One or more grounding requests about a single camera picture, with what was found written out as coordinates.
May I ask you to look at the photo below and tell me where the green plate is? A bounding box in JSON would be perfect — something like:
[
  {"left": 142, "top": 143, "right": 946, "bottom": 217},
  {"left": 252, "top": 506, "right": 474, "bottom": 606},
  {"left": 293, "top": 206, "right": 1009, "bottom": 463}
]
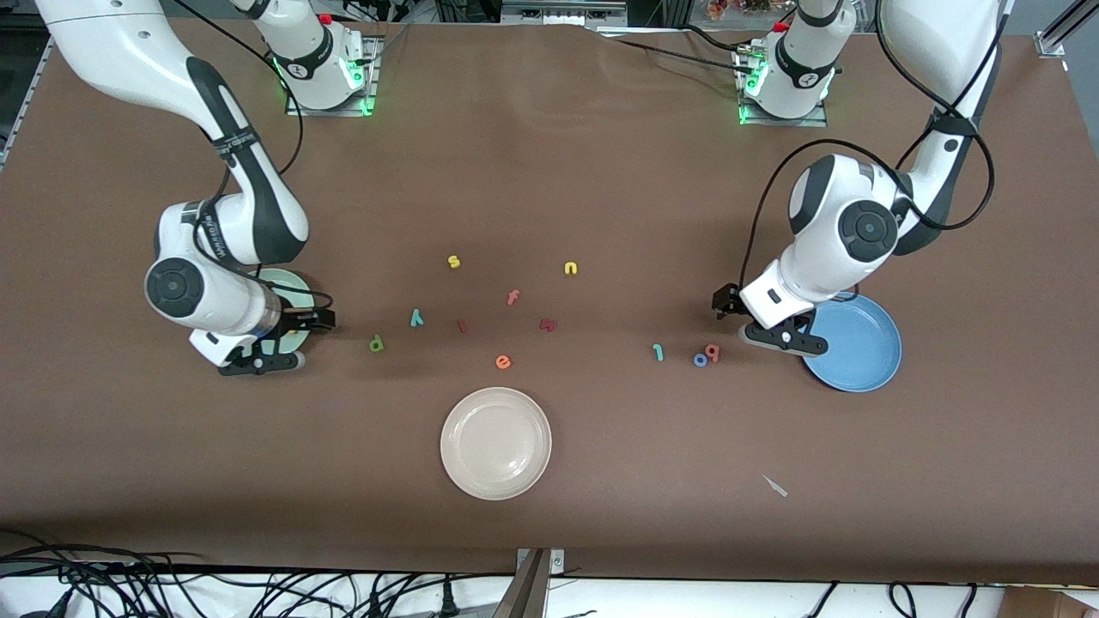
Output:
[{"left": 253, "top": 269, "right": 316, "bottom": 354}]

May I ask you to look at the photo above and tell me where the blue plate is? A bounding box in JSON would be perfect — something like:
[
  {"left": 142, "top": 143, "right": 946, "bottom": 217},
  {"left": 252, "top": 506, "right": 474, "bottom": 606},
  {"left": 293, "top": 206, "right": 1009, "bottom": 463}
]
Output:
[{"left": 800, "top": 292, "right": 902, "bottom": 393}]

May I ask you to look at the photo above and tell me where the beige plate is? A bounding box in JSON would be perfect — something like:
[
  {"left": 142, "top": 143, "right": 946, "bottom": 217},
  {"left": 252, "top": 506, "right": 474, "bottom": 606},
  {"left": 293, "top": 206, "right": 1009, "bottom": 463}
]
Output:
[{"left": 440, "top": 387, "right": 552, "bottom": 501}]

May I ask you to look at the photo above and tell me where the cardboard box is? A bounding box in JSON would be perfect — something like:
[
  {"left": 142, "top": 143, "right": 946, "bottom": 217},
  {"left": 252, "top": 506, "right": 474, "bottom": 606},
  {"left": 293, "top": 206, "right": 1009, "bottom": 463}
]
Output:
[{"left": 1000, "top": 586, "right": 1099, "bottom": 618}]

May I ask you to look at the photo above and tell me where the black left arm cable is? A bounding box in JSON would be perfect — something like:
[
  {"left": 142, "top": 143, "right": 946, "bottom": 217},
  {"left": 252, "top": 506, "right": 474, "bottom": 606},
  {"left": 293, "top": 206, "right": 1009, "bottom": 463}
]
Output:
[{"left": 737, "top": 0, "right": 997, "bottom": 293}]

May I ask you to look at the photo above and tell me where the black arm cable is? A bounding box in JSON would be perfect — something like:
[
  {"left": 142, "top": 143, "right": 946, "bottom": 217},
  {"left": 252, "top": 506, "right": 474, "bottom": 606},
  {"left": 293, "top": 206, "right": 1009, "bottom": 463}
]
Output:
[
  {"left": 167, "top": 0, "right": 334, "bottom": 314},
  {"left": 737, "top": 0, "right": 997, "bottom": 293}
]

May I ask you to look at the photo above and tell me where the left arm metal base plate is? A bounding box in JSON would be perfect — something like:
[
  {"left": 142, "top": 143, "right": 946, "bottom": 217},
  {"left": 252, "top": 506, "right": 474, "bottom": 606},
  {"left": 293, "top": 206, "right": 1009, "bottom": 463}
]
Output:
[{"left": 737, "top": 47, "right": 829, "bottom": 128}]

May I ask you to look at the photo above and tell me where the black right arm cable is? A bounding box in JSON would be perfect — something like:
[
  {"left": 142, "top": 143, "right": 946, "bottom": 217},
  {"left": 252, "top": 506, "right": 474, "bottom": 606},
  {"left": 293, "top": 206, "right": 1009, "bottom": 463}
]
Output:
[{"left": 167, "top": 0, "right": 334, "bottom": 314}]

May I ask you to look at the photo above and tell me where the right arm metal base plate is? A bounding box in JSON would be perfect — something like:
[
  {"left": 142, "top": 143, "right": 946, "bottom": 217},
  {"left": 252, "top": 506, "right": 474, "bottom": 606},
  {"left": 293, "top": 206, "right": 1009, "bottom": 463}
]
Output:
[{"left": 286, "top": 34, "right": 380, "bottom": 118}]

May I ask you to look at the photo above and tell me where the black cable on table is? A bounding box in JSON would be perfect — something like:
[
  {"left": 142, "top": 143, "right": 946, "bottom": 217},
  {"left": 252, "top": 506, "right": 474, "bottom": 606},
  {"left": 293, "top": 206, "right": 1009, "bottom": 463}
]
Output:
[{"left": 601, "top": 24, "right": 756, "bottom": 76}]

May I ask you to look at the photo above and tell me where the black floor cable tangle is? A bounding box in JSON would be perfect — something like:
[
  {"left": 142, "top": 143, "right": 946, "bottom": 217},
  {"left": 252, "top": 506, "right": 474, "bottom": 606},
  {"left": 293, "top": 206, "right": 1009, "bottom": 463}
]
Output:
[{"left": 0, "top": 530, "right": 516, "bottom": 618}]

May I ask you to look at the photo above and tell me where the aluminium frame profile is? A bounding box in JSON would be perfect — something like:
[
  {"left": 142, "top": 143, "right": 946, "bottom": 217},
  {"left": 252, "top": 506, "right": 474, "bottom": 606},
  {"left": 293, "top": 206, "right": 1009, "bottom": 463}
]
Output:
[{"left": 501, "top": 0, "right": 629, "bottom": 27}]

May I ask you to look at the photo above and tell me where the metal table bracket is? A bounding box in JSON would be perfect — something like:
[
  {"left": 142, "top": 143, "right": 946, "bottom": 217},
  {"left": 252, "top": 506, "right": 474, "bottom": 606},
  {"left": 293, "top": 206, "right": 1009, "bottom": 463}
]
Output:
[{"left": 492, "top": 548, "right": 566, "bottom": 618}]

